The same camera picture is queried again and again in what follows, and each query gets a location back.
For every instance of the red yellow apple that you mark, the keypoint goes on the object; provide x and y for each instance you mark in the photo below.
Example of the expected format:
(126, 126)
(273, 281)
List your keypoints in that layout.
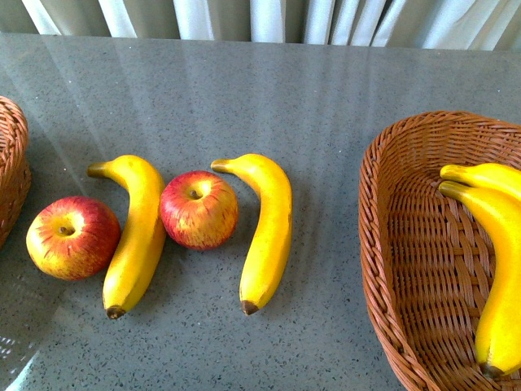
(199, 210)
(73, 238)

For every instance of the yellow banana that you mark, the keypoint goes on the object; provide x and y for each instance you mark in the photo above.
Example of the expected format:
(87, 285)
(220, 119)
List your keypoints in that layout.
(269, 251)
(142, 240)

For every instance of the right brown wicker basket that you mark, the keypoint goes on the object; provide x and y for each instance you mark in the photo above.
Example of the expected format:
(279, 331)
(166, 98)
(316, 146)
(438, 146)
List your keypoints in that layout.
(427, 265)

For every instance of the brown wicker basket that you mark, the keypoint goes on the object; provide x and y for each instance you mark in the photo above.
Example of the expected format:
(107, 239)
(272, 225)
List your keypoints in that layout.
(15, 172)
(427, 265)

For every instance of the upper banana in basket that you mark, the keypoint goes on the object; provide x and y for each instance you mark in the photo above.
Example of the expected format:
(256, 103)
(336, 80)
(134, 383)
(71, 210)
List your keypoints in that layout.
(487, 175)

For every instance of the banana in basket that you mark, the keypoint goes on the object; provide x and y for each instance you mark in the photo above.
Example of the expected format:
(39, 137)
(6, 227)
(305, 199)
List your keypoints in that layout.
(487, 175)
(497, 339)

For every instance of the left brown wicker basket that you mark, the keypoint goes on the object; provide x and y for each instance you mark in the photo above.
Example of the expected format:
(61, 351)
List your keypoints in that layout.
(15, 172)

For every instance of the white pleated curtain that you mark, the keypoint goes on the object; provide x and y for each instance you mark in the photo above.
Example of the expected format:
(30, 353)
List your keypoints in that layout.
(451, 25)

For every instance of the lower banana in basket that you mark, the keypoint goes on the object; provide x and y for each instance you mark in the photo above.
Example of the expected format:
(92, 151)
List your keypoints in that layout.
(497, 339)

